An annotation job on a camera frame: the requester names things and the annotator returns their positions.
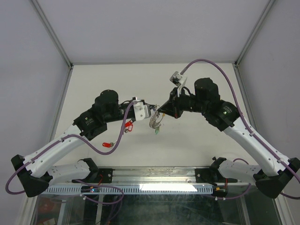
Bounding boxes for aluminium mounting rail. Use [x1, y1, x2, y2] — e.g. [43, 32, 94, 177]
[30, 165, 237, 184]

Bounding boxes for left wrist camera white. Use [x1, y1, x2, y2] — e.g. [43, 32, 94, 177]
[133, 97, 151, 121]

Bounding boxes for aluminium frame post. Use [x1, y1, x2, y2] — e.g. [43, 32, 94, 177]
[234, 0, 277, 67]
[29, 0, 73, 69]

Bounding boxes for red solid key tag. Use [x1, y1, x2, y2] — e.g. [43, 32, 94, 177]
[125, 121, 133, 127]

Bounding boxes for left aluminium frame post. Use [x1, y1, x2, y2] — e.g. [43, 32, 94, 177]
[29, 0, 73, 69]

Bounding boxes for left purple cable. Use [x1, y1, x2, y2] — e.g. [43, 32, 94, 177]
[5, 100, 139, 207]

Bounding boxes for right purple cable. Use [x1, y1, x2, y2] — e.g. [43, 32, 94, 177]
[179, 59, 300, 202]

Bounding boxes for purple cable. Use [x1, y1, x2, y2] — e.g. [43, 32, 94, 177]
[179, 59, 300, 202]
[5, 100, 139, 207]

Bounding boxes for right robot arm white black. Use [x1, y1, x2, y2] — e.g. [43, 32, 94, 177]
[158, 78, 300, 199]

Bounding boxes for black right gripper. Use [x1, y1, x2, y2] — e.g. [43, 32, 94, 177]
[158, 86, 208, 120]

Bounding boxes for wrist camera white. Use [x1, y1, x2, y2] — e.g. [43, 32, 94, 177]
[133, 97, 151, 121]
[170, 71, 187, 97]

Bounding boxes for right aluminium frame post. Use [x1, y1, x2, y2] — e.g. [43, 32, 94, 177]
[234, 0, 277, 67]

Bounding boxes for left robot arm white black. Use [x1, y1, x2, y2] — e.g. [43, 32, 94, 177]
[11, 90, 154, 197]

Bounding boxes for red key tag with key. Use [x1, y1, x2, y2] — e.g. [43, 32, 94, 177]
[102, 141, 117, 148]

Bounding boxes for large grey keyring yellow handle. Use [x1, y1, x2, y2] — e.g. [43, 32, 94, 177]
[149, 113, 165, 130]

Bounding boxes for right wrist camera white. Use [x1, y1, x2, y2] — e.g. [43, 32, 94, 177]
[170, 71, 187, 97]

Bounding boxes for red key tag white label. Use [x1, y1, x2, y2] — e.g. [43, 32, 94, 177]
[124, 124, 133, 133]

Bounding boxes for grey slotted cable duct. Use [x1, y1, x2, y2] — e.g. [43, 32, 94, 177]
[43, 184, 213, 195]

